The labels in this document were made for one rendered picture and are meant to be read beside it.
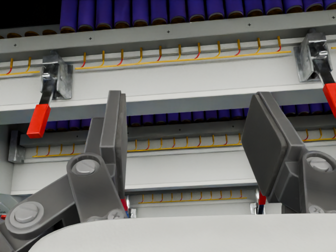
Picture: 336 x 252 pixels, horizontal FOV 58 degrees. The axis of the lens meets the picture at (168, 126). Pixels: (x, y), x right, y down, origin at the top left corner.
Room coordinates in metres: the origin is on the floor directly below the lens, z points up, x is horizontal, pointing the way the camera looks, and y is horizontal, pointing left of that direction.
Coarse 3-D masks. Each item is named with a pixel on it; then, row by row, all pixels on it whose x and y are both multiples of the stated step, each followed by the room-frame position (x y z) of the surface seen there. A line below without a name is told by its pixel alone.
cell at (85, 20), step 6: (84, 0) 0.33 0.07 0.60; (90, 0) 0.33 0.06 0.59; (78, 6) 0.33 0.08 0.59; (84, 6) 0.32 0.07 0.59; (90, 6) 0.32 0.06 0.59; (78, 12) 0.32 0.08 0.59; (84, 12) 0.31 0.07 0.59; (90, 12) 0.32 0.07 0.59; (78, 18) 0.31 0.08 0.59; (84, 18) 0.31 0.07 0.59; (90, 18) 0.31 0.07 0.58; (78, 24) 0.30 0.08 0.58; (84, 24) 0.30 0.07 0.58; (90, 24) 0.30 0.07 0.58
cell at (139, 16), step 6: (132, 0) 0.32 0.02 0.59; (138, 0) 0.32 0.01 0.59; (144, 0) 0.32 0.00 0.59; (132, 6) 0.31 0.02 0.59; (138, 6) 0.31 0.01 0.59; (144, 6) 0.31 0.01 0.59; (132, 12) 0.31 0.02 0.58; (138, 12) 0.30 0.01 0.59; (144, 12) 0.30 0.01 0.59; (132, 18) 0.30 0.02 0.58; (138, 18) 0.29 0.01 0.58; (144, 18) 0.29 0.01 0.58
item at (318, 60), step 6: (318, 54) 0.21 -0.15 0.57; (324, 54) 0.21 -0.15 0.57; (318, 60) 0.21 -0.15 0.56; (324, 60) 0.21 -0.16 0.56; (318, 66) 0.20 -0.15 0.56; (324, 66) 0.20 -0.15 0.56; (318, 72) 0.20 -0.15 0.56; (324, 72) 0.20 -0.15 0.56; (324, 78) 0.19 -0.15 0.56; (330, 78) 0.19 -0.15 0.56; (324, 84) 0.18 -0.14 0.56; (330, 84) 0.18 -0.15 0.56; (324, 90) 0.18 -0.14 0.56; (330, 90) 0.17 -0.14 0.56; (330, 96) 0.17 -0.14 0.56; (330, 102) 0.16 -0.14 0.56
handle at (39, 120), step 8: (48, 80) 0.24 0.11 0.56; (48, 88) 0.23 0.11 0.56; (48, 96) 0.22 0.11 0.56; (40, 104) 0.21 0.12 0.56; (48, 104) 0.21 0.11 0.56; (40, 112) 0.20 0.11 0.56; (48, 112) 0.20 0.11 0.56; (32, 120) 0.19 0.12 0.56; (40, 120) 0.19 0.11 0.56; (32, 128) 0.18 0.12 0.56; (40, 128) 0.18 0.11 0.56; (32, 136) 0.18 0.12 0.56; (40, 136) 0.18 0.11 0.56
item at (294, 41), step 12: (168, 48) 0.27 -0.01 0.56; (192, 48) 0.26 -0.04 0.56; (204, 48) 0.26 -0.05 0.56; (216, 48) 0.26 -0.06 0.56; (228, 48) 0.26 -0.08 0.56; (240, 48) 0.25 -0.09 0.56; (252, 48) 0.25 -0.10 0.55; (24, 60) 0.29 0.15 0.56; (36, 60) 0.28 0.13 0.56; (72, 60) 0.27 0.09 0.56; (96, 60) 0.27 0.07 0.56; (108, 60) 0.27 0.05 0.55
